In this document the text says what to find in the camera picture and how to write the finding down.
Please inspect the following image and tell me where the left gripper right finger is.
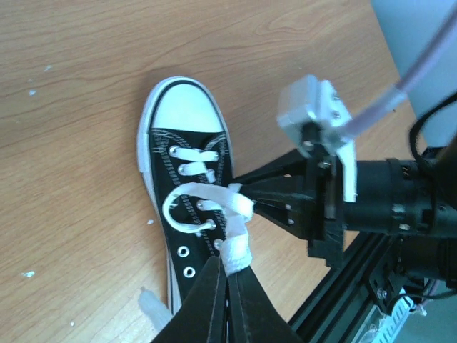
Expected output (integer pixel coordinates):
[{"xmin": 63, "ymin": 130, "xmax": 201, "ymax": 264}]
[{"xmin": 228, "ymin": 267, "xmax": 302, "ymax": 343}]

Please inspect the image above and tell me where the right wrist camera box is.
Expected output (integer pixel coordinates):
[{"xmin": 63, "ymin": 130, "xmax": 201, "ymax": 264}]
[{"xmin": 277, "ymin": 75, "xmax": 357, "ymax": 202}]

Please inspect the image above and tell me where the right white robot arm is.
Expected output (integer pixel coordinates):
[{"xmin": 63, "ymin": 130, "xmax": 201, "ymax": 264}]
[{"xmin": 237, "ymin": 122, "xmax": 456, "ymax": 288}]

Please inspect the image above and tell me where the black aluminium frame rail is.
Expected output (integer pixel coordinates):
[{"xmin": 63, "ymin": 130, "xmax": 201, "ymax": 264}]
[{"xmin": 287, "ymin": 234, "xmax": 429, "ymax": 343}]

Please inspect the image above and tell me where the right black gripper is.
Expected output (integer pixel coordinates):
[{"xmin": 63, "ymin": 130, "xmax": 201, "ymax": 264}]
[{"xmin": 233, "ymin": 149, "xmax": 343, "ymax": 268}]

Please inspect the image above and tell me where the white lace of sneaker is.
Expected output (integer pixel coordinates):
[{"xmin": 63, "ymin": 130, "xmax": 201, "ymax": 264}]
[{"xmin": 137, "ymin": 135, "xmax": 253, "ymax": 332}]

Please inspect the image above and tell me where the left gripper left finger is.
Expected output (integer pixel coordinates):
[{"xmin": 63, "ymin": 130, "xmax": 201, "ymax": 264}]
[{"xmin": 153, "ymin": 257, "xmax": 227, "ymax": 343}]

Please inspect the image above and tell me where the black canvas sneaker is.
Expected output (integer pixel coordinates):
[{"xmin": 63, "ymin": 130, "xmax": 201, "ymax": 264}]
[{"xmin": 136, "ymin": 76, "xmax": 233, "ymax": 314}]

